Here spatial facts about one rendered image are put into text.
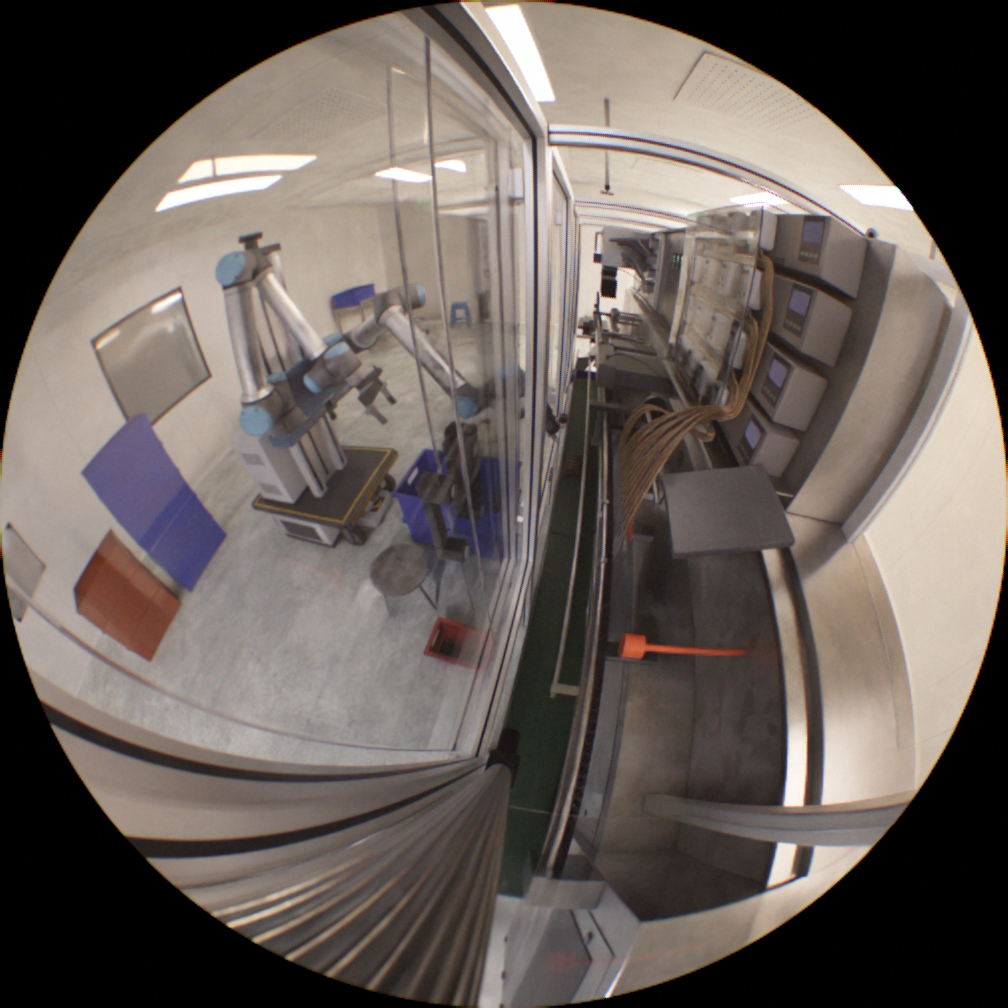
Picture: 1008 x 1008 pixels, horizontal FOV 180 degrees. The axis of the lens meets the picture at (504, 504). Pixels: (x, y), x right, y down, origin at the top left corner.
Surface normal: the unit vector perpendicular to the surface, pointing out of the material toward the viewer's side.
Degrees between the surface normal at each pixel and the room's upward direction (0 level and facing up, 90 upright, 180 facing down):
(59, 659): 90
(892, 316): 90
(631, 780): 0
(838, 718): 0
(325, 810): 90
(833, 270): 90
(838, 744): 0
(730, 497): 20
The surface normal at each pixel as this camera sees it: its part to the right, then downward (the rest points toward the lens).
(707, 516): -0.36, -0.69
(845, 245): -0.23, 0.71
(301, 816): 0.97, 0.15
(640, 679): -0.03, -0.69
